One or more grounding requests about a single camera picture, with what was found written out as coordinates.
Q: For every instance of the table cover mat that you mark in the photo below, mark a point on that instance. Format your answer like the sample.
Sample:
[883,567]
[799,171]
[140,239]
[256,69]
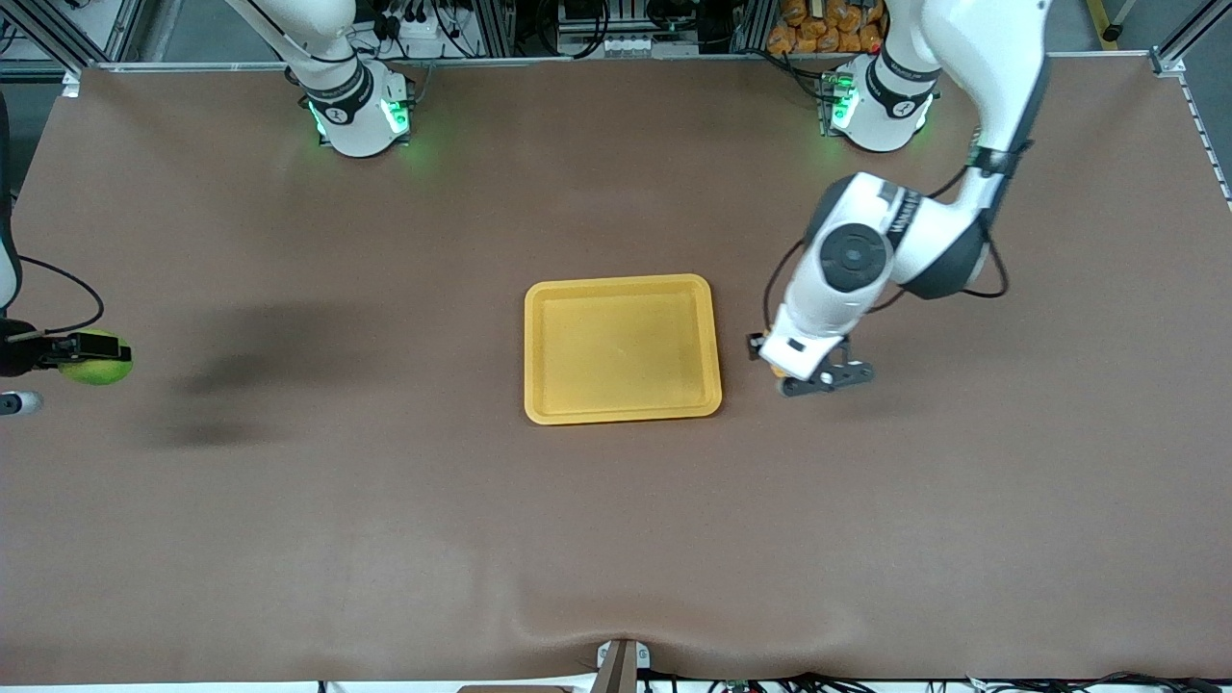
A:
[385,539]

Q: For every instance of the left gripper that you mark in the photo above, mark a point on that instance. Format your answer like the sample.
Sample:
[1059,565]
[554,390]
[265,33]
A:
[756,345]

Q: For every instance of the white power strip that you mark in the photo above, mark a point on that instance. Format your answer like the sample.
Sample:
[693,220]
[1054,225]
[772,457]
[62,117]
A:
[423,27]

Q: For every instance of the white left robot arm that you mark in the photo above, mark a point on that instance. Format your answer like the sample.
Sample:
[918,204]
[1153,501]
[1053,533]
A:
[991,58]

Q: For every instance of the aluminium table edge rail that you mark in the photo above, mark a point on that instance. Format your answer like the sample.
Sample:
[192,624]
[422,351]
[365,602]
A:
[597,62]

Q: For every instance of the yellow potato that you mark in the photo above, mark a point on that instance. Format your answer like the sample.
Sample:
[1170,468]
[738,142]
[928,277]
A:
[779,371]

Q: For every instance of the green apple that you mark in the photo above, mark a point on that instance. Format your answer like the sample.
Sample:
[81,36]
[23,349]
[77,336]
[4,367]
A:
[96,373]

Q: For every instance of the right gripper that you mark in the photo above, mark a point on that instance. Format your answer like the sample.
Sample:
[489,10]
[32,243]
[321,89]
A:
[16,352]

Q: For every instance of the yellow rectangular plastic tray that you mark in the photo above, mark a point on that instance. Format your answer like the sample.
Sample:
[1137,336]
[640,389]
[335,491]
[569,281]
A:
[621,351]

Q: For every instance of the aluminium frame post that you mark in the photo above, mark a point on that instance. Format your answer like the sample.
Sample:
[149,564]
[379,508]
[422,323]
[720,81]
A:
[1189,38]
[67,38]

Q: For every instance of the bag of orange items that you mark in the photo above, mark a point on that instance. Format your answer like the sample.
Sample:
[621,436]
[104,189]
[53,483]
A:
[828,27]

